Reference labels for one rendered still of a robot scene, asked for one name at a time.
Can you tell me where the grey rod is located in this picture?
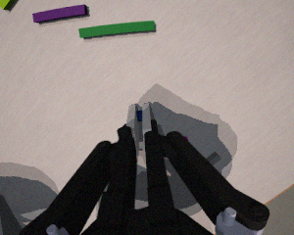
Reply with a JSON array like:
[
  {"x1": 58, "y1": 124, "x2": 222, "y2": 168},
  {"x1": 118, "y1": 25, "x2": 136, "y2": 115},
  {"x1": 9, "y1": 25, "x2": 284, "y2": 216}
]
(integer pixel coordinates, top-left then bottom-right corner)
[{"x1": 207, "y1": 152, "x2": 221, "y2": 165}]

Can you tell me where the purple rod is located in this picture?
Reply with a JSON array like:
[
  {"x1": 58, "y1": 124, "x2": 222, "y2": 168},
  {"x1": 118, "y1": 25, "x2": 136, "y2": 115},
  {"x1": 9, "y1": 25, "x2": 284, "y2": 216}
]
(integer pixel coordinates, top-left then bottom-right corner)
[{"x1": 32, "y1": 4, "x2": 87, "y2": 23}]

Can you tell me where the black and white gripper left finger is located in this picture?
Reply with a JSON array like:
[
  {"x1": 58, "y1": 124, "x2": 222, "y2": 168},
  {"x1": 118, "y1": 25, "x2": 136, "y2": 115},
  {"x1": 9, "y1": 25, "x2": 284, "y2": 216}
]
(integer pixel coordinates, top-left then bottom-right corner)
[{"x1": 19, "y1": 105, "x2": 139, "y2": 235}]

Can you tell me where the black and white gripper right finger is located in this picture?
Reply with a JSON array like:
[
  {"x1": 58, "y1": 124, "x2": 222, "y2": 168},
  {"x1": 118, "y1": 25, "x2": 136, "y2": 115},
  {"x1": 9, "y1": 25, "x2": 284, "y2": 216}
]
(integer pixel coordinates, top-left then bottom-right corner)
[{"x1": 142, "y1": 103, "x2": 270, "y2": 235}]

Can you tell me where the small blue cube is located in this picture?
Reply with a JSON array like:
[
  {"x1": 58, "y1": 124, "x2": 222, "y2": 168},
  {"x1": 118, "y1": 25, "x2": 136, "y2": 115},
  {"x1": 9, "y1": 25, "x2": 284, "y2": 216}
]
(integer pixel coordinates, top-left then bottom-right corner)
[{"x1": 136, "y1": 110, "x2": 142, "y2": 121}]

